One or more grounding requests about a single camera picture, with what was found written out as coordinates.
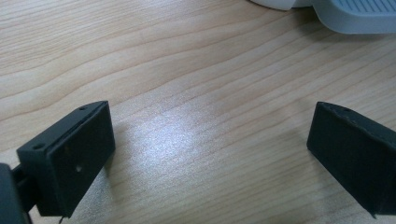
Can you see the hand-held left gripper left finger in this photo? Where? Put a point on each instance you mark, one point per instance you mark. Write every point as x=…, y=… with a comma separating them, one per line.
x=73, y=155

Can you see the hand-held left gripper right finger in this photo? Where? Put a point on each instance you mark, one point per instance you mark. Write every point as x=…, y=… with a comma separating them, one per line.
x=355, y=152

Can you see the grey plastic device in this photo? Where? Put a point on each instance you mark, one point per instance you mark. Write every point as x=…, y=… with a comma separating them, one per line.
x=348, y=17

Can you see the white plastic object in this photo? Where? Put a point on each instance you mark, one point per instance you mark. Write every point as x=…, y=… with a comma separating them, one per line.
x=275, y=3

